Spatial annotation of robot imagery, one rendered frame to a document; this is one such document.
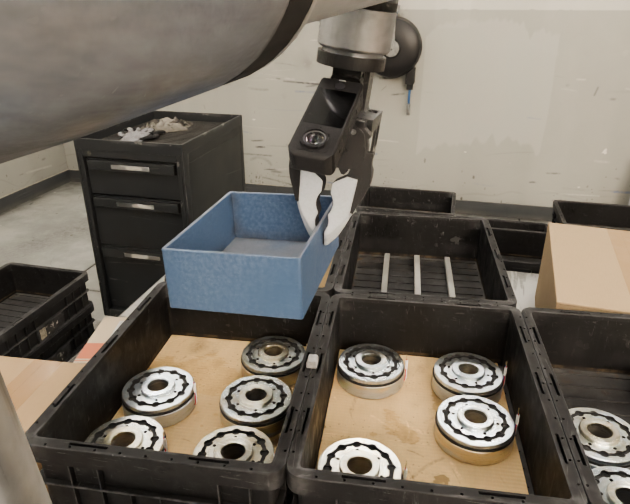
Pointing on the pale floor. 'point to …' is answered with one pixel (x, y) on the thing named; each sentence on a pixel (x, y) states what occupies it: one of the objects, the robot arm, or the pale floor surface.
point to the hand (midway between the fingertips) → (320, 235)
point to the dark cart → (152, 194)
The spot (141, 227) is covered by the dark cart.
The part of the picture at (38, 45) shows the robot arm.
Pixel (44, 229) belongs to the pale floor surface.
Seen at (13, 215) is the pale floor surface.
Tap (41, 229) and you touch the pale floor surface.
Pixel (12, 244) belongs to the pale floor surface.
